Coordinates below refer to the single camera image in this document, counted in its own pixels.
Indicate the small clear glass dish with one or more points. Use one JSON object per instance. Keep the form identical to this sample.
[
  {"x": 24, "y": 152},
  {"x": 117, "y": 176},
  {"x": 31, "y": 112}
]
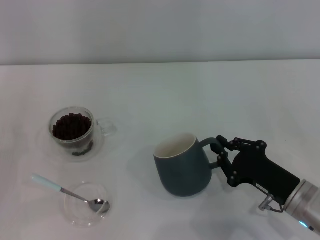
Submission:
[{"x": 75, "y": 215}]

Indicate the coffee bean pile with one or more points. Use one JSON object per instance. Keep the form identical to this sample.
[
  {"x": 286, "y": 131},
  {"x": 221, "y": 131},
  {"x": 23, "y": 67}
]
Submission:
[{"x": 71, "y": 127}]

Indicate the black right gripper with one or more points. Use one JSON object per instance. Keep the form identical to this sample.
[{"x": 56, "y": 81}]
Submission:
[{"x": 260, "y": 170}]

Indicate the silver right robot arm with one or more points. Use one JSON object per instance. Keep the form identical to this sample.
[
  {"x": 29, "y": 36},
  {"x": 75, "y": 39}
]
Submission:
[{"x": 305, "y": 200}]

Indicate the dark teal ceramic mug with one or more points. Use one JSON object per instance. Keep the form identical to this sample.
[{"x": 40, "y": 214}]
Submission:
[{"x": 180, "y": 175}]

